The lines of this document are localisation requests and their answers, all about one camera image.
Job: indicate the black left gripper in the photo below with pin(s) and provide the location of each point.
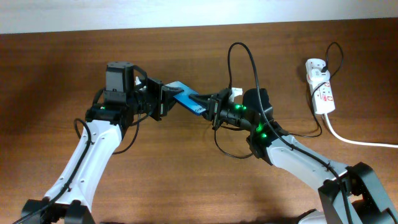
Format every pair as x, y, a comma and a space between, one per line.
166, 92

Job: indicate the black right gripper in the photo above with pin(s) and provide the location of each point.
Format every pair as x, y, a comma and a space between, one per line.
215, 105

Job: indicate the blue smartphone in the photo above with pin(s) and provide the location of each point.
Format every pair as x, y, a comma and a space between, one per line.
184, 100

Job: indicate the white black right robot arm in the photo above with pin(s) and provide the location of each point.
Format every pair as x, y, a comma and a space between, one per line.
349, 194

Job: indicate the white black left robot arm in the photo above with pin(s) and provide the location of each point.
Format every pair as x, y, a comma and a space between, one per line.
128, 98

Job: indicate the white USB charger plug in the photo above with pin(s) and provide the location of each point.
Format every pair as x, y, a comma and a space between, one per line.
315, 76

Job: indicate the white power strip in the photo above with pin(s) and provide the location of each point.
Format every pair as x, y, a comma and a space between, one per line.
323, 101

